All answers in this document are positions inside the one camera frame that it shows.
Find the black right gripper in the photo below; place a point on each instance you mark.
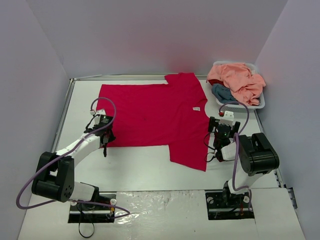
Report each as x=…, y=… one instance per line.
x=212, y=123

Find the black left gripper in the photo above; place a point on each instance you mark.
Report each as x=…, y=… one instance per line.
x=106, y=138

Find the crimson red t shirt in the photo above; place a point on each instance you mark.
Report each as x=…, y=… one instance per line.
x=155, y=117

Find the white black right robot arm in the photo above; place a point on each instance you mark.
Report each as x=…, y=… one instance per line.
x=253, y=156

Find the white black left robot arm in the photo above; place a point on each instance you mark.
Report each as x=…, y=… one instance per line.
x=55, y=171

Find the white plastic laundry basket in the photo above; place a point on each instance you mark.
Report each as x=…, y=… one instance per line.
x=237, y=106

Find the teal blue t shirt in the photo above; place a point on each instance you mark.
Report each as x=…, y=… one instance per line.
x=222, y=93

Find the salmon pink t shirt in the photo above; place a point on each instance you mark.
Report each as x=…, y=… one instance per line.
x=245, y=86

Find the dark red t shirt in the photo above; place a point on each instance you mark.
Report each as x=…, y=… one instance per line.
x=215, y=81

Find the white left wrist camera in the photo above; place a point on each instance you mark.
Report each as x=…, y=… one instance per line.
x=96, y=113

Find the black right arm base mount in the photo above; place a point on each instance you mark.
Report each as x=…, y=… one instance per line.
x=219, y=210

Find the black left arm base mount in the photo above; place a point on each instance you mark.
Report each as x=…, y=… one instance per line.
x=91, y=214

